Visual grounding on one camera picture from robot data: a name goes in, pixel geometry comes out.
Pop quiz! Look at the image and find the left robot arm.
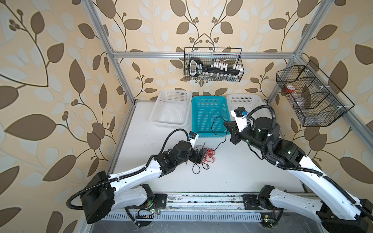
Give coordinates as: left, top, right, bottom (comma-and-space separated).
66, 129, 205, 224

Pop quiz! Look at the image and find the white plastic basket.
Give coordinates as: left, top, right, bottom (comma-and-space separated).
226, 94, 271, 119
149, 90, 192, 127

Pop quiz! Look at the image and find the black cable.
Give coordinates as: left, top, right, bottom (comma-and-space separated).
210, 116, 229, 152

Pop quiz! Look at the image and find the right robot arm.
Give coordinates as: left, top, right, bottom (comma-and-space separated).
223, 104, 373, 233

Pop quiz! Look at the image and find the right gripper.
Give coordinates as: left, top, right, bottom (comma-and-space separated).
225, 120, 270, 154

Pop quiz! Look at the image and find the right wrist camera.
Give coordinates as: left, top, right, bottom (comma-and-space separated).
230, 107, 248, 133

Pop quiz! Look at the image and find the black tool in basket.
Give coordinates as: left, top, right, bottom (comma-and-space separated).
186, 57, 244, 77

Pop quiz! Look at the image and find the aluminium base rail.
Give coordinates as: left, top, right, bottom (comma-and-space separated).
84, 191, 327, 213

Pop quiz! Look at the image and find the left white plastic basket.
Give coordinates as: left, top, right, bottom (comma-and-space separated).
149, 90, 192, 127

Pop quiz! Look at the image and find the side black wire basket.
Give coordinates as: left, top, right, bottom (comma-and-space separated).
276, 60, 355, 127

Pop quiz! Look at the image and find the tangled cable pile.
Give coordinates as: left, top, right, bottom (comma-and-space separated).
190, 142, 218, 175

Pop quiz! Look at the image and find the red item in side basket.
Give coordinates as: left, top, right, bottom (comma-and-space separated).
284, 85, 296, 94

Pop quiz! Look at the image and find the back black wire basket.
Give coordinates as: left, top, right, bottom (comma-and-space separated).
183, 47, 244, 82

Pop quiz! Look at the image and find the right white plastic basket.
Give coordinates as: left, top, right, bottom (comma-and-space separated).
226, 94, 271, 119

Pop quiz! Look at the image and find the teal plastic basket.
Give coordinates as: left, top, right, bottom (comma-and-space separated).
191, 96, 230, 138

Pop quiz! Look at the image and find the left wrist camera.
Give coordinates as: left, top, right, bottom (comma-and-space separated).
188, 131, 199, 148

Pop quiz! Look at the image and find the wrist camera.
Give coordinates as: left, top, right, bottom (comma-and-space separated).
230, 107, 248, 133
188, 131, 199, 148

